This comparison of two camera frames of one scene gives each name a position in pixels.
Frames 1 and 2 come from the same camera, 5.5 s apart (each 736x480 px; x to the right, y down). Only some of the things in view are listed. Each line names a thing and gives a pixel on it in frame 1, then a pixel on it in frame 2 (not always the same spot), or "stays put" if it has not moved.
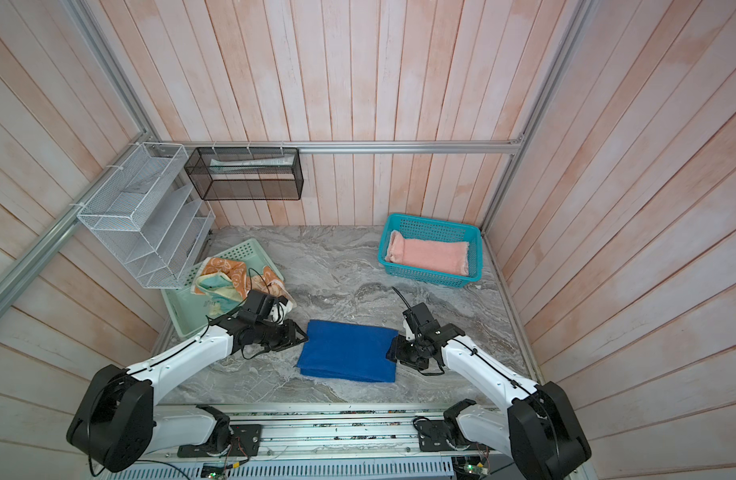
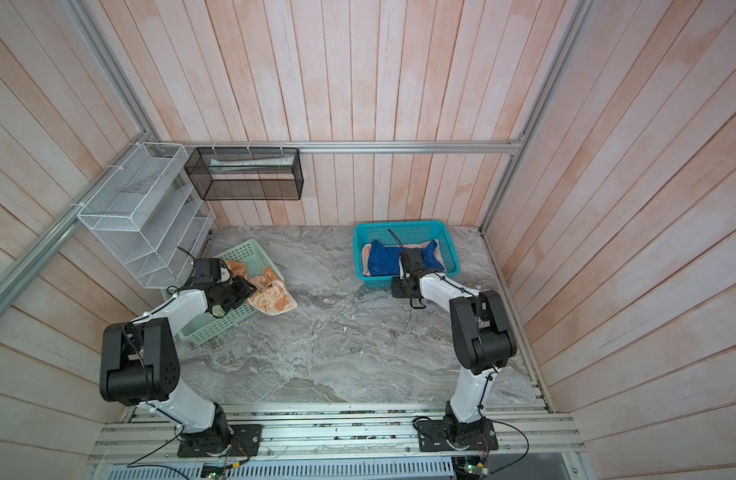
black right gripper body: [414, 350] → [399, 286]
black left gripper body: [273, 336] → [234, 294]
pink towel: [446, 257] → [366, 253]
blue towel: [348, 352] → [385, 260]
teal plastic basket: [426, 228] → [403, 232]
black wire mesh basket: [246, 173] stays put
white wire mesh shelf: [151, 213] stays put
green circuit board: [470, 468] stays put
